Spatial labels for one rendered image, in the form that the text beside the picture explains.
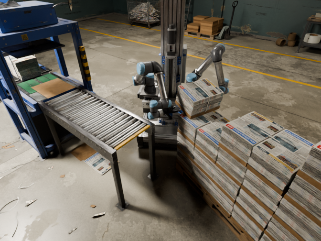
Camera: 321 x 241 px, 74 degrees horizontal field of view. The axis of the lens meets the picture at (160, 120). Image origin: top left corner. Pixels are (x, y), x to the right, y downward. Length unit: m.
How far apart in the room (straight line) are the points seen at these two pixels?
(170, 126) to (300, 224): 1.93
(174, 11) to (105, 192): 2.10
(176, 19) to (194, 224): 2.12
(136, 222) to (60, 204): 0.86
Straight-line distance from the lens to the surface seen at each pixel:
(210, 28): 8.04
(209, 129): 2.04
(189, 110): 2.10
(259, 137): 1.70
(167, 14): 2.49
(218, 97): 2.20
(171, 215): 2.39
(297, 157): 1.65
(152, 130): 2.13
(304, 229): 1.75
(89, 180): 2.78
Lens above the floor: 2.07
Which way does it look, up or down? 36 degrees down
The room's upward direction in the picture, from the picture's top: 1 degrees counter-clockwise
